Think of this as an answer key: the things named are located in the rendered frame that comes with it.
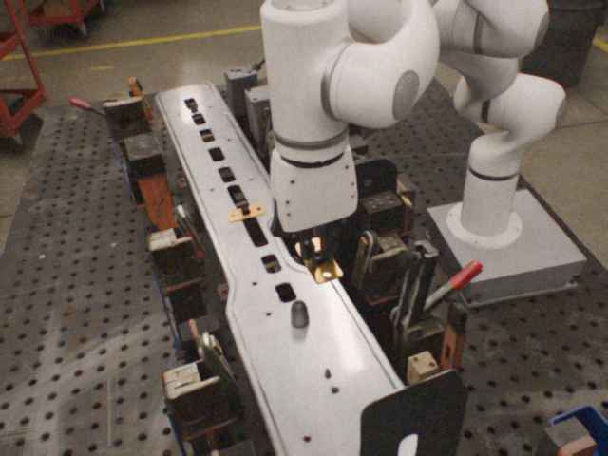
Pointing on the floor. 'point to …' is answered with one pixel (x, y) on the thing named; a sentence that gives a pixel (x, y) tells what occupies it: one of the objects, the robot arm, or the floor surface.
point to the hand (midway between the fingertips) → (317, 247)
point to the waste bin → (566, 41)
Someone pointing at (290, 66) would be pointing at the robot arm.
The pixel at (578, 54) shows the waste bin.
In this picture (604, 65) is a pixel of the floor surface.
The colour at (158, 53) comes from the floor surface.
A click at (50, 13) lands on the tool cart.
